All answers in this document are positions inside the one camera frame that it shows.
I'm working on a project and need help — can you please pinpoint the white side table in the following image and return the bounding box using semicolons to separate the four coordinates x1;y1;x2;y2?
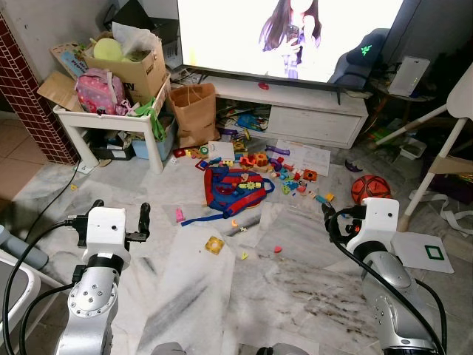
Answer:
53;80;174;175

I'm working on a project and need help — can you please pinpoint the white router box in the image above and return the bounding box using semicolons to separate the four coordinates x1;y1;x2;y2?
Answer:
388;56;432;98

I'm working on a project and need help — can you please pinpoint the grey metal folding chair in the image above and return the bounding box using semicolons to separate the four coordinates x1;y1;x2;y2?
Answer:
0;250;66;355

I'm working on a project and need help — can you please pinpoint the brown paper bag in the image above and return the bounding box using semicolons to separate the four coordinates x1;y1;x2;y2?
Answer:
169;83;220;149

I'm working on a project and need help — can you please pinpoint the white plastic bag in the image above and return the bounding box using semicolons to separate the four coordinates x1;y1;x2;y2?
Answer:
111;21;160;60

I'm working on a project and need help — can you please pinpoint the white paper with green square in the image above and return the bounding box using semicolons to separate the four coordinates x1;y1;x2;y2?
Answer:
389;232;456;275

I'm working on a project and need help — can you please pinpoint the large white printed sheet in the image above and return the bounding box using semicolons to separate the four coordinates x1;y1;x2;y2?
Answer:
272;141;332;177

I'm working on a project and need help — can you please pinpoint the blue and red backpack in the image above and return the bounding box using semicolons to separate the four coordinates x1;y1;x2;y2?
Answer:
181;166;276;227

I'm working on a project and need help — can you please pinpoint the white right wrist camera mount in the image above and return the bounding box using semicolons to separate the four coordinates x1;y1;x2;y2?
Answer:
355;197;401;256

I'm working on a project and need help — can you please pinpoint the grey robot right leg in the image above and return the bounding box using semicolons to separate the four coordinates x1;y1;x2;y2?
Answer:
257;343;310;355

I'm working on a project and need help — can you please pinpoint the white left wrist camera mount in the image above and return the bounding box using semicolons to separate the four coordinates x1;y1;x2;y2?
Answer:
84;208;132;256

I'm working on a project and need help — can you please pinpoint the black storage box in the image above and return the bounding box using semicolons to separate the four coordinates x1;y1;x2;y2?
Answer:
89;129;135;161

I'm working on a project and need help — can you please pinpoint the red brick pillar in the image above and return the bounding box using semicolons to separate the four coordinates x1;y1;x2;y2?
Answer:
0;15;80;165

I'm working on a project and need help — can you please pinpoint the grey robot leg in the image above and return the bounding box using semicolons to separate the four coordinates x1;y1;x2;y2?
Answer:
257;343;310;355
152;342;187;355

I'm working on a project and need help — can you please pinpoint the white fabric strap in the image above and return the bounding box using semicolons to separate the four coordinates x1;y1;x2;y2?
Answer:
425;194;473;234

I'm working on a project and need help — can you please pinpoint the brown cardboard box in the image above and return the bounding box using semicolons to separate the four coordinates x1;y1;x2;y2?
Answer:
81;33;171;104

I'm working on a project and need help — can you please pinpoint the white baby high chair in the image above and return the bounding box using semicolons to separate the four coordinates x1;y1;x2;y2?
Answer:
377;63;473;234

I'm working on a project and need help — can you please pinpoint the white television stand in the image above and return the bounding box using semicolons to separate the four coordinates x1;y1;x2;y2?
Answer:
181;70;370;150

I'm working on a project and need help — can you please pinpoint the yellow green plush toy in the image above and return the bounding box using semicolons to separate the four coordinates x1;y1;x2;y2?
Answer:
92;37;126;64

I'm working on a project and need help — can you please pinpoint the plain brown cardboard flap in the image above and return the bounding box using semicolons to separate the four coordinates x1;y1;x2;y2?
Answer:
37;72;78;112

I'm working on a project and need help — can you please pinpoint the large flat screen television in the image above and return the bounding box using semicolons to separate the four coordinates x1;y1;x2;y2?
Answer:
176;0;405;84

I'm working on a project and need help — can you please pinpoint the yellow toy block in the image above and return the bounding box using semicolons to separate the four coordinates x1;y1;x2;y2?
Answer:
205;237;225;255

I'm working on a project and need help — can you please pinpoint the blue storage bin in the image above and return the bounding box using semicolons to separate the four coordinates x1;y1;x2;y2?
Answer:
132;122;178;161

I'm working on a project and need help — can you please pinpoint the black gaming chair green logo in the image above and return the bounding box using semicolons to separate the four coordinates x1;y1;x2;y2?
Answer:
329;28;392;91

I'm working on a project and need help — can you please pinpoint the printed cardboard board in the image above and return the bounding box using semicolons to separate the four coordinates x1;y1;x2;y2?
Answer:
50;44;86;78

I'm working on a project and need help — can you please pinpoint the grey robot left leg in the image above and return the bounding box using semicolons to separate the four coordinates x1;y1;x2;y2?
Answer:
152;342;187;355

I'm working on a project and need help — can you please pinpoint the clear plastic container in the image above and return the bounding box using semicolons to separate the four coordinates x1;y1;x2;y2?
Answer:
399;139;428;160

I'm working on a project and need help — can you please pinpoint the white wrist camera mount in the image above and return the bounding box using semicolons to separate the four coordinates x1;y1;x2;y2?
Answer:
355;197;401;256
84;208;132;256

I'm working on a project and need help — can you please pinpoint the green cloth strip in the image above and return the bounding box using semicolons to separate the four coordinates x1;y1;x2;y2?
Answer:
133;98;169;141

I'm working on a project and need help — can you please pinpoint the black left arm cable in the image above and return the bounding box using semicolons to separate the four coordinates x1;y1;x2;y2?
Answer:
0;214;88;355

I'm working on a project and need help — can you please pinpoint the thin black power cable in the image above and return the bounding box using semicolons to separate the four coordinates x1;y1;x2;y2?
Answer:
0;164;81;245

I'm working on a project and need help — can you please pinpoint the pink child backpack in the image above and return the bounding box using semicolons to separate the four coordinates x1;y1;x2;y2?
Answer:
75;68;128;116

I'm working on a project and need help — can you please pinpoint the small white paper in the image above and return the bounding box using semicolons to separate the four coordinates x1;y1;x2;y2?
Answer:
207;141;236;162

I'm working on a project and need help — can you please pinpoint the red toy ball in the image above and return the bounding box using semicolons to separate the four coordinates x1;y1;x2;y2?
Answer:
350;175;382;206

